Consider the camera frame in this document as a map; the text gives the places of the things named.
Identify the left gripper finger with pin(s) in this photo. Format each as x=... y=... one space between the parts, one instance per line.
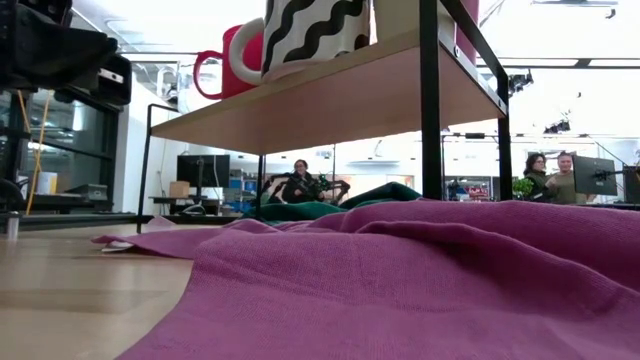
x=55 y=50

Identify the red mug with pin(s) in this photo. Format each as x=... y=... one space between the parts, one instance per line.
x=235 y=75

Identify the black white wavy mug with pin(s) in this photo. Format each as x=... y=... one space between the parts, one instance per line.
x=310 y=35

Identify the cream cup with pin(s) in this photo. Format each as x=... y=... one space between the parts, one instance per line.
x=400 y=20

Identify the pink tall tumbler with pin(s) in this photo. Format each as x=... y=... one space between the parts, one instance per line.
x=467 y=30

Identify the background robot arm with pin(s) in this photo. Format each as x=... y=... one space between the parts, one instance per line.
x=335 y=189

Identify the black equipment rack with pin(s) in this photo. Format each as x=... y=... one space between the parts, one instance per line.
x=75 y=150

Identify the cardboard box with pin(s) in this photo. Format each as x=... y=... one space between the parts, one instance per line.
x=179 y=189

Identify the black computer monitor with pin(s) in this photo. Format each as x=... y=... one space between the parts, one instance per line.
x=595 y=175
x=202 y=167

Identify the person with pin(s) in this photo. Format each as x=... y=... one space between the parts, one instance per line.
x=300 y=187
x=564 y=180
x=536 y=177

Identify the wooden tray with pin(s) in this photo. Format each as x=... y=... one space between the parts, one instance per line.
x=340 y=100

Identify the green cloth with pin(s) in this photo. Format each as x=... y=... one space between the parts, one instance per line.
x=300 y=211

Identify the purple cloth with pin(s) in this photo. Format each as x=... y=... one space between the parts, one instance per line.
x=400 y=280

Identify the green potted plant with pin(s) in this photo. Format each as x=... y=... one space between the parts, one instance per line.
x=522 y=189

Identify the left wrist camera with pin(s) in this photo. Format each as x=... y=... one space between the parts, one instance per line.
x=114 y=82

